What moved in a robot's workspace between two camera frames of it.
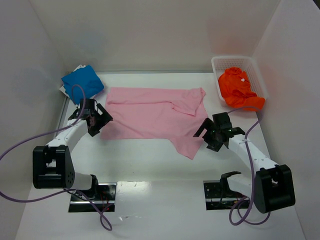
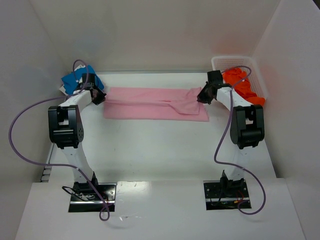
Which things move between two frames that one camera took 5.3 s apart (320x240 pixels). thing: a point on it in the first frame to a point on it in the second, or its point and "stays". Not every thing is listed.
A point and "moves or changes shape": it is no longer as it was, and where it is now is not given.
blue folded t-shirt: (86, 76) stays
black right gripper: (210, 135) to (206, 93)
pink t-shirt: (174, 114) moves or changes shape
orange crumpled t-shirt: (235, 88) stays
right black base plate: (218, 196) stays
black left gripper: (99, 121) to (98, 95)
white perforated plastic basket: (248, 65) stays
